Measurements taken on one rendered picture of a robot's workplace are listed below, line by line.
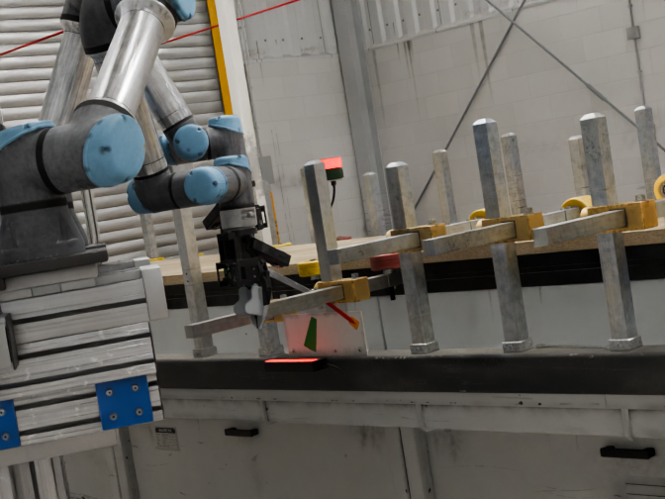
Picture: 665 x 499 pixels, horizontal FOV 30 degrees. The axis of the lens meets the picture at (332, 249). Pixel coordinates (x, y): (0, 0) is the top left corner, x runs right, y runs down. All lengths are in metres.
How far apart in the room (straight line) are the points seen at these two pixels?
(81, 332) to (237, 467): 1.54
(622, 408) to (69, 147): 1.12
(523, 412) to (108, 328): 0.88
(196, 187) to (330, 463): 1.11
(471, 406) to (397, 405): 0.21
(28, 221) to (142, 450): 1.92
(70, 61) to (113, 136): 0.76
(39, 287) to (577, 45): 9.50
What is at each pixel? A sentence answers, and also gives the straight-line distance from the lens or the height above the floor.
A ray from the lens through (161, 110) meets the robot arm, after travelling 2.71.
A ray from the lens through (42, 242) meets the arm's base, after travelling 2.15.
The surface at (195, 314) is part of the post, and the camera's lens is 3.21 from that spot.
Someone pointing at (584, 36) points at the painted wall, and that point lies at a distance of 11.34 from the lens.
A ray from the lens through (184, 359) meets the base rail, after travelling 3.25.
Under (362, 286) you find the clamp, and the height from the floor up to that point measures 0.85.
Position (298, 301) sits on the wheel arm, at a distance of 2.69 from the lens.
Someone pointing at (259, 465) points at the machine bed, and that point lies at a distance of 3.55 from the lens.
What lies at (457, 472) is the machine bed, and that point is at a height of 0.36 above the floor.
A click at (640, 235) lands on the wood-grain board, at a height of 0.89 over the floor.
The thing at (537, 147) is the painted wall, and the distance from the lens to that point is 11.74.
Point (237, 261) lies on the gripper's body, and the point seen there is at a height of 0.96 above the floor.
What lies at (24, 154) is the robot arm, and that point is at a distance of 2.16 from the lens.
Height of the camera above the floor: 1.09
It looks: 3 degrees down
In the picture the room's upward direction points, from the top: 9 degrees counter-clockwise
